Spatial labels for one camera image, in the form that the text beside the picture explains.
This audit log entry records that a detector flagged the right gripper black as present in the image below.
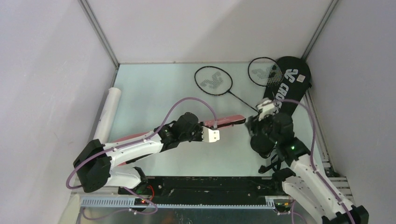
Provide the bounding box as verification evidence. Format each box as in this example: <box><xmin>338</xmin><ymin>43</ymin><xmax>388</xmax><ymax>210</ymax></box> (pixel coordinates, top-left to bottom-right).
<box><xmin>244</xmin><ymin>110</ymin><xmax>280</xmax><ymax>144</ymax></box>

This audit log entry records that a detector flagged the pink SPORT racket bag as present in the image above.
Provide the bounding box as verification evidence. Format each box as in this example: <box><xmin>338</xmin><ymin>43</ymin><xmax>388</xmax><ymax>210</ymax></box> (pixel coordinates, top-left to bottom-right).
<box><xmin>113</xmin><ymin>115</ymin><xmax>247</xmax><ymax>168</ymax></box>

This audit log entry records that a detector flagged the white shuttlecock tube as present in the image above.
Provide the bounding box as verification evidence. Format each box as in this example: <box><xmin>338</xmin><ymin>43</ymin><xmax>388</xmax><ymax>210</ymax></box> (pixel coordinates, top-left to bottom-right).
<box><xmin>93</xmin><ymin>87</ymin><xmax>121</xmax><ymax>143</ymax></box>

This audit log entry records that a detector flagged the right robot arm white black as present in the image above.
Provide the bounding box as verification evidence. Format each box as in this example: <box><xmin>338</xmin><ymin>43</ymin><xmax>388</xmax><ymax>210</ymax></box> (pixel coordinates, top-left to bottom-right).
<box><xmin>245</xmin><ymin>113</ymin><xmax>369</xmax><ymax>224</ymax></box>

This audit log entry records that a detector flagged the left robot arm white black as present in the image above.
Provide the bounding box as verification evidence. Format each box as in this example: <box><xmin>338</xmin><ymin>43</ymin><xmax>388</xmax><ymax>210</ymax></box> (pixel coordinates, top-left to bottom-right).
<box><xmin>73</xmin><ymin>112</ymin><xmax>204</xmax><ymax>194</ymax></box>

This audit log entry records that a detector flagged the black racket left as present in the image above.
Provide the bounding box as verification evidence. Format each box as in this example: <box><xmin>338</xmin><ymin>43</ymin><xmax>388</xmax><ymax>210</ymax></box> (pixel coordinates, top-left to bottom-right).
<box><xmin>194</xmin><ymin>65</ymin><xmax>258</xmax><ymax>112</ymax></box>

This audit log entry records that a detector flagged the black racket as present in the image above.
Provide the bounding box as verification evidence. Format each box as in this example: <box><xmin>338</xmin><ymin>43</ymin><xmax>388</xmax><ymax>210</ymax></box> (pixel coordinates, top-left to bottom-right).
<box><xmin>247</xmin><ymin>57</ymin><xmax>283</xmax><ymax>87</ymax></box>
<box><xmin>194</xmin><ymin>65</ymin><xmax>258</xmax><ymax>112</ymax></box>

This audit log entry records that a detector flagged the black racket right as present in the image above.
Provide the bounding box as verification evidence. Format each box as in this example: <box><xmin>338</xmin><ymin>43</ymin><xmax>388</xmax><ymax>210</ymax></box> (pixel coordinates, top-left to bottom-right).
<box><xmin>247</xmin><ymin>57</ymin><xmax>283</xmax><ymax>87</ymax></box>

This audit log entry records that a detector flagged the black racket bag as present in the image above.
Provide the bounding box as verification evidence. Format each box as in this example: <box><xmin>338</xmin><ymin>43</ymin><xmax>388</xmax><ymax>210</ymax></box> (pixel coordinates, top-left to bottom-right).
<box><xmin>250</xmin><ymin>56</ymin><xmax>312</xmax><ymax>175</ymax></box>

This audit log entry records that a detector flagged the right controller board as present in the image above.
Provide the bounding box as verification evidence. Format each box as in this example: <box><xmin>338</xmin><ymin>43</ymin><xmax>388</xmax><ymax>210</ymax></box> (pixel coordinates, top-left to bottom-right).
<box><xmin>274</xmin><ymin>202</ymin><xmax>293</xmax><ymax>213</ymax></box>

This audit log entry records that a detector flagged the controller board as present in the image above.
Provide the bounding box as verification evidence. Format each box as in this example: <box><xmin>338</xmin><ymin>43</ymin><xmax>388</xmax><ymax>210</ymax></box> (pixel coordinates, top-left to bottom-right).
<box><xmin>134</xmin><ymin>198</ymin><xmax>150</xmax><ymax>206</ymax></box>
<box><xmin>274</xmin><ymin>202</ymin><xmax>293</xmax><ymax>213</ymax></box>

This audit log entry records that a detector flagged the left controller board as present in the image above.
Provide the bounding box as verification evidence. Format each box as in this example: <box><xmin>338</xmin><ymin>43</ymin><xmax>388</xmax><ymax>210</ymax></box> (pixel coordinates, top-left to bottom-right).
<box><xmin>134</xmin><ymin>198</ymin><xmax>150</xmax><ymax>206</ymax></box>

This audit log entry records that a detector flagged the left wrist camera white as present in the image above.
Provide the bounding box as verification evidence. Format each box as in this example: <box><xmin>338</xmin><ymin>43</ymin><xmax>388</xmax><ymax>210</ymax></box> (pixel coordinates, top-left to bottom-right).
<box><xmin>202</xmin><ymin>126</ymin><xmax>220</xmax><ymax>143</ymax></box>

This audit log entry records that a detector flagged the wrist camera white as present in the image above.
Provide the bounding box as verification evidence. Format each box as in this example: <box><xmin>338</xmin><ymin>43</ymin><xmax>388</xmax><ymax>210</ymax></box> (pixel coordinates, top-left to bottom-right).
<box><xmin>202</xmin><ymin>126</ymin><xmax>220</xmax><ymax>143</ymax></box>
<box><xmin>256</xmin><ymin>98</ymin><xmax>276</xmax><ymax>121</ymax></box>

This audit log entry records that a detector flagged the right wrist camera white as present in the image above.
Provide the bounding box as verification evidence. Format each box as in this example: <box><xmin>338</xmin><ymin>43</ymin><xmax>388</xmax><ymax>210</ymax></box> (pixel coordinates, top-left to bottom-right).
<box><xmin>256</xmin><ymin>98</ymin><xmax>276</xmax><ymax>121</ymax></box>

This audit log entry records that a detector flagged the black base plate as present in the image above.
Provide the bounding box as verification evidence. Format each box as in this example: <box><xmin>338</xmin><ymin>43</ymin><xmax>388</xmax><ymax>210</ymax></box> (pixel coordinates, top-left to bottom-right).
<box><xmin>137</xmin><ymin>176</ymin><xmax>293</xmax><ymax>206</ymax></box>

